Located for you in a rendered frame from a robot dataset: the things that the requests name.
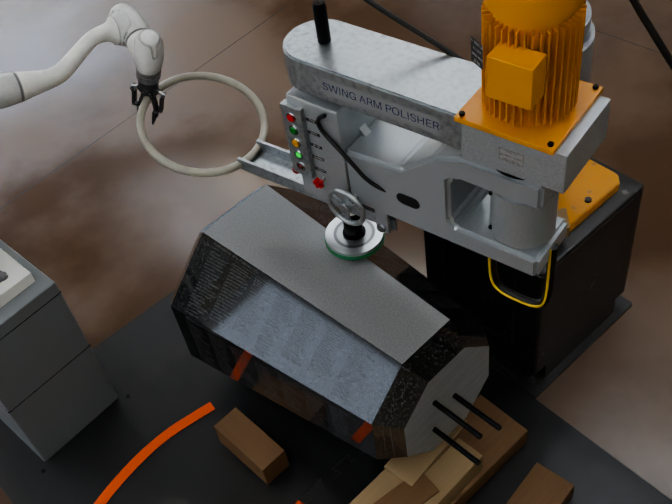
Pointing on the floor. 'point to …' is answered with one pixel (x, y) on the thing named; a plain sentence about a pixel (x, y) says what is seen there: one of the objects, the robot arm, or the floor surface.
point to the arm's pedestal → (47, 367)
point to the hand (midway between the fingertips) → (147, 114)
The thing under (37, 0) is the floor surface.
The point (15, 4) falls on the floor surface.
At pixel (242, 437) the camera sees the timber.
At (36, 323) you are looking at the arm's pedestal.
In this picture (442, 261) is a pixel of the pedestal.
